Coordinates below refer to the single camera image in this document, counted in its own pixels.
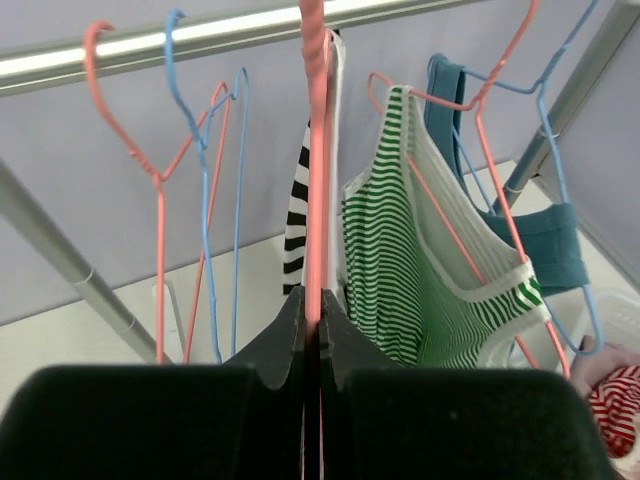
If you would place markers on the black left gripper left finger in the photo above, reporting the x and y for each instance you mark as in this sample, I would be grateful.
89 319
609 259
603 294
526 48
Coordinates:
238 420

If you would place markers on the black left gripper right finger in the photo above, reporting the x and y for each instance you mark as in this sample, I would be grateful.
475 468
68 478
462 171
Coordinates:
385 421

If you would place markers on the green white striped tank top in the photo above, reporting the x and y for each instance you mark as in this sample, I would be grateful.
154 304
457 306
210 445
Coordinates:
427 280

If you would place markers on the black white striped tank top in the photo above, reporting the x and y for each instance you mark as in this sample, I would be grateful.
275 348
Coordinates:
295 234

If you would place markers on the mauve pink tank top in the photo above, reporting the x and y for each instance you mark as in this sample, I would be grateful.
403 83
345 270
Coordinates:
588 371

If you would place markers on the red white striped tank top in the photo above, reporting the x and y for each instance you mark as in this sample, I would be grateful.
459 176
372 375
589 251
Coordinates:
614 403

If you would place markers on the pink wire hanger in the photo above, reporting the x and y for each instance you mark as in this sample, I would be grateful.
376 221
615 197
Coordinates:
479 103
158 179
316 52

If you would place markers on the light blue wire hanger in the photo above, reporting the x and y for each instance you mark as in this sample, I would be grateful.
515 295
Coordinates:
200 133

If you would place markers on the blue tank top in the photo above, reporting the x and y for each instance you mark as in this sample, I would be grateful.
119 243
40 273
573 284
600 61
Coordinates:
549 236

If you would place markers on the white plastic basket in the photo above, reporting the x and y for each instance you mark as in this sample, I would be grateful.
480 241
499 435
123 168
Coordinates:
620 324

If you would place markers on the white silver clothes rack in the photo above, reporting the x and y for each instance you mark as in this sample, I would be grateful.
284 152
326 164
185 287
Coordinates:
260 52

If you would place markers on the blue wire hanger rightmost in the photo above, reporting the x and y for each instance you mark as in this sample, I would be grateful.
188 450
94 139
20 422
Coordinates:
494 218

